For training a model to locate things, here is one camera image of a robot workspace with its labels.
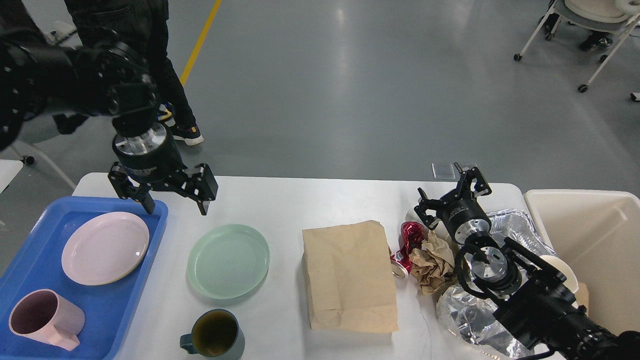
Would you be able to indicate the beige plastic bin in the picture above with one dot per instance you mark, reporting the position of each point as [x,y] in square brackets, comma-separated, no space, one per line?
[597,233]

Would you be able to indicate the crumpled aluminium foil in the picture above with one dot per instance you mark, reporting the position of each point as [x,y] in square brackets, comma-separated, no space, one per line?
[471,319]

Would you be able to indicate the crumpled brown paper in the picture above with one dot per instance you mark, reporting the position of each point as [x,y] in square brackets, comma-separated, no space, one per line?
[433,264]

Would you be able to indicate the aluminium foil tray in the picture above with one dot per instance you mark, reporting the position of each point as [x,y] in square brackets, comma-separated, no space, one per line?
[517,225]

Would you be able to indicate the grey floor plate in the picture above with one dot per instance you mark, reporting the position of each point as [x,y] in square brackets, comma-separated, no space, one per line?
[449,171]

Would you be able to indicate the white paper cup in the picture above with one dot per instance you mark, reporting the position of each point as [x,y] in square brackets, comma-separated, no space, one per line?
[571,281]

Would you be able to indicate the crushed red can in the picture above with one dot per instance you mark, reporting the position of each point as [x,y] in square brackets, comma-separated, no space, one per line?
[412,234]

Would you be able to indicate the brown paper bag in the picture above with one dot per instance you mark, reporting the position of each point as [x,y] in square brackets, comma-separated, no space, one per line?
[349,280]

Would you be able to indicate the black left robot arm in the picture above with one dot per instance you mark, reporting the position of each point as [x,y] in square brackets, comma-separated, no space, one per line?
[107,80]

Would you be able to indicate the dark teal mug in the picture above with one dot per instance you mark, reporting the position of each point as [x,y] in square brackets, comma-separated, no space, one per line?
[216,335]

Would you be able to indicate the pink plate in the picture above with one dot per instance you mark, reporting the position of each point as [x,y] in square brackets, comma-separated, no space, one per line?
[105,249]

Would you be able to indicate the blue plastic tray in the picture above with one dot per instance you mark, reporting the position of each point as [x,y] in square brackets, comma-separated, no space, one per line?
[109,309]

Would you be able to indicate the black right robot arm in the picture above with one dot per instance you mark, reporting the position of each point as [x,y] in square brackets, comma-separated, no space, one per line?
[532,301]

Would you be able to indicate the pink mug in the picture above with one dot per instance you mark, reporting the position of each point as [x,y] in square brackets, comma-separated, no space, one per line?
[47,317]

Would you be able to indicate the person in dark trousers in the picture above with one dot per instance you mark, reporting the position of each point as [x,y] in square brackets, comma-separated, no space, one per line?
[142,25]

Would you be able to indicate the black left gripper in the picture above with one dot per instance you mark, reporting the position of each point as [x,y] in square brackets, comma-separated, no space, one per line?
[149,160]

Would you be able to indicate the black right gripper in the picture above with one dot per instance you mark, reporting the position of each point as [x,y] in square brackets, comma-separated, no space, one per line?
[463,218]

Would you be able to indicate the light green plate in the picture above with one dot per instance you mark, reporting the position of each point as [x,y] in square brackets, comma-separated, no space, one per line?
[228,262]

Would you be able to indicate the grey chair left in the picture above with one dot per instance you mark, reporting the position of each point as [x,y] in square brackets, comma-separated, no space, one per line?
[44,128]

